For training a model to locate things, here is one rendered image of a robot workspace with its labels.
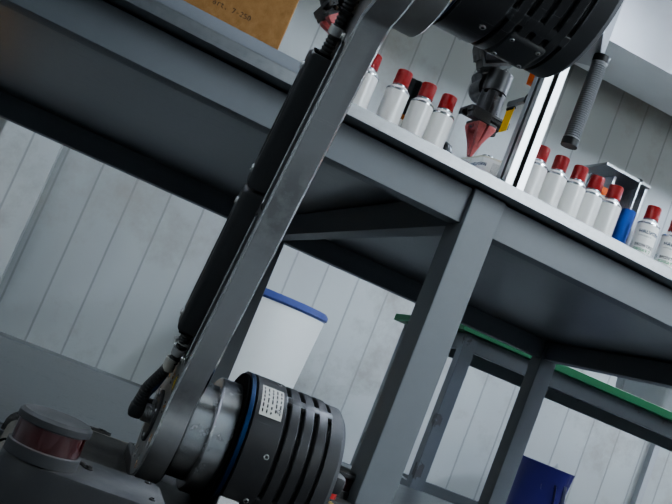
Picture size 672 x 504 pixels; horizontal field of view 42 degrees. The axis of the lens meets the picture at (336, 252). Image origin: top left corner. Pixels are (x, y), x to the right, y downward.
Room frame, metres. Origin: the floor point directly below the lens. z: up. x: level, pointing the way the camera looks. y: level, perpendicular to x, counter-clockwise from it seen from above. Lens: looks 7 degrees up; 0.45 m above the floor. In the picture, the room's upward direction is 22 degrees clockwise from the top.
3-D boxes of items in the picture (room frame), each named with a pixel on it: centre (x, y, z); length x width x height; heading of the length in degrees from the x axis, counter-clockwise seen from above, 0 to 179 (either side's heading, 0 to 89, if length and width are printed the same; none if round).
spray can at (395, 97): (1.76, 0.01, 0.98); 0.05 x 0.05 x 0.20
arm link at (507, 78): (1.90, -0.19, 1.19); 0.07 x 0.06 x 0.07; 14
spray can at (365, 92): (1.74, 0.08, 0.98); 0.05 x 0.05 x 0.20
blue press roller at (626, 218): (2.01, -0.60, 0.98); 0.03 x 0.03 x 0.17
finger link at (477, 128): (1.90, -0.21, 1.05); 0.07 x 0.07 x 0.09; 18
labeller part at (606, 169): (2.05, -0.55, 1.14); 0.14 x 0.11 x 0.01; 108
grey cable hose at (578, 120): (1.78, -0.37, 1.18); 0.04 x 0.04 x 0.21
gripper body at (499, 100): (1.89, -0.19, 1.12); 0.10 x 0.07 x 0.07; 108
